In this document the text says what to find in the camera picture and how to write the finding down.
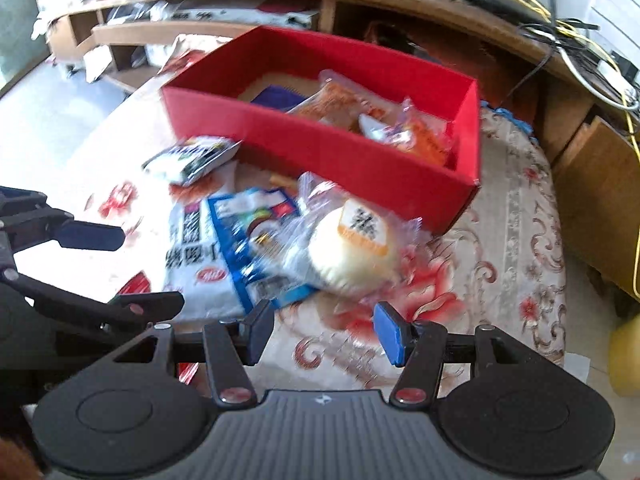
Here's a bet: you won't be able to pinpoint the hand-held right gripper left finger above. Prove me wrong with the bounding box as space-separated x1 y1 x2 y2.
112 300 275 408

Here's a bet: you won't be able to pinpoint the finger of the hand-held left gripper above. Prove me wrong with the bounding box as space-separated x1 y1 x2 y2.
0 186 126 252
0 266 186 333

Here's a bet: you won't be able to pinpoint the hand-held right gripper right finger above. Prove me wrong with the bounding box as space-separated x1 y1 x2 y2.
373 301 538 409

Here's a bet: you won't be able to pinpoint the white noodle snack packet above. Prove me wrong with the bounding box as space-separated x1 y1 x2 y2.
162 180 256 322

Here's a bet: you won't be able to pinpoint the bun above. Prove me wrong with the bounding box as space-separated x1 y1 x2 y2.
280 172 426 306

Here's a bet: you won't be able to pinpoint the blue snack packet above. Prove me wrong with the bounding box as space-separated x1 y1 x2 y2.
207 187 326 311

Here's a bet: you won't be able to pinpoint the black and white snack packet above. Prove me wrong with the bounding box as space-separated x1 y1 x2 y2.
141 135 242 186

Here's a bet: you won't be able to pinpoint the red cardboard box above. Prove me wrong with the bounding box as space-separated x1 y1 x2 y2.
160 25 483 237

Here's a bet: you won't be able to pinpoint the small clear orange packet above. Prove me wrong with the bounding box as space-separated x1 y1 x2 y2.
357 100 453 167

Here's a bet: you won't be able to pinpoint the dark purple packet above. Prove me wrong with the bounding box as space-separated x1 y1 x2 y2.
250 85 307 112

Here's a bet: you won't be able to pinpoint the orange spicy strips packet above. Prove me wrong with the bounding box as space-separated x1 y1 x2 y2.
292 71 371 128

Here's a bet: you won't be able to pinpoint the loose white papers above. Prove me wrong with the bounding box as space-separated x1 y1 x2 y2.
82 45 113 83

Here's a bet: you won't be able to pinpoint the yellow plastic object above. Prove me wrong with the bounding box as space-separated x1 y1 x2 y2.
609 320 640 397

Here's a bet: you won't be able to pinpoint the wooden side cabinet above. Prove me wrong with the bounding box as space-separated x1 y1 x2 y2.
550 115 640 301

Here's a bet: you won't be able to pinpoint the silver set-top device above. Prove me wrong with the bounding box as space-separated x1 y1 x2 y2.
150 7 321 31

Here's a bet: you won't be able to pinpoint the stack of white boards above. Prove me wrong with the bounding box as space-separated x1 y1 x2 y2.
590 0 640 66

